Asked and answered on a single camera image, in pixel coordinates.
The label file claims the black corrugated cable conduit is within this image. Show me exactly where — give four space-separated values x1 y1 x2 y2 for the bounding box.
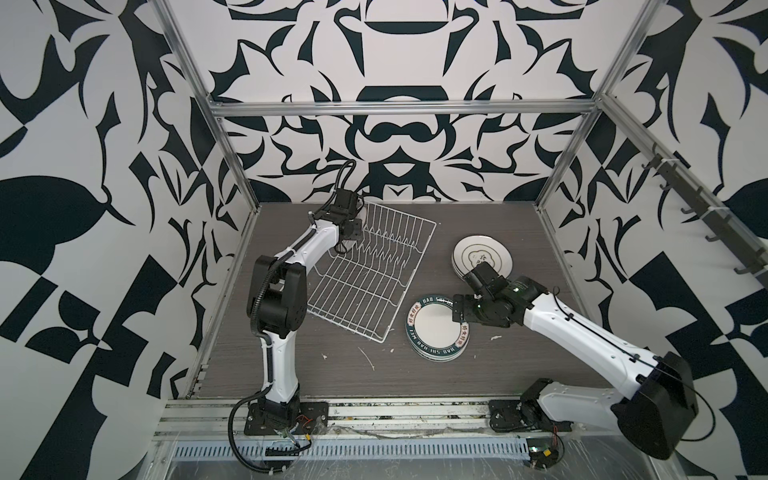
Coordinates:
227 257 301 475

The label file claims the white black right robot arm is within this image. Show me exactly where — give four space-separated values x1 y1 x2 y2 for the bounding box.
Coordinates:
452 262 699 460

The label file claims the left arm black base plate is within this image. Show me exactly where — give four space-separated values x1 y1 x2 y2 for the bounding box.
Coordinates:
243 400 329 436

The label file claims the green cloud pattern plate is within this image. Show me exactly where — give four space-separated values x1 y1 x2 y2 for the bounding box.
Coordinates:
451 235 514 278

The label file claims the white slotted cable duct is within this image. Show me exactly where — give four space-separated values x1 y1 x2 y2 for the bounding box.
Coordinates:
172 437 530 461

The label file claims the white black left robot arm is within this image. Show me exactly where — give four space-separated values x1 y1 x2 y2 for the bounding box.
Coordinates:
246 160 363 428

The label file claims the white wire dish rack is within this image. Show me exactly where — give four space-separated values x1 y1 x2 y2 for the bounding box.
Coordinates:
308 203 437 343

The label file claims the aluminium cage frame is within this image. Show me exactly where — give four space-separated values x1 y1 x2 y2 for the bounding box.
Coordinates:
149 0 768 283

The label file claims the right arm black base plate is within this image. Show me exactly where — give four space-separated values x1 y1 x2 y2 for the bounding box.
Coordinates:
488 400 572 433

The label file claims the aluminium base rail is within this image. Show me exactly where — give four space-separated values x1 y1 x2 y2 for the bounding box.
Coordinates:
152 395 664 442

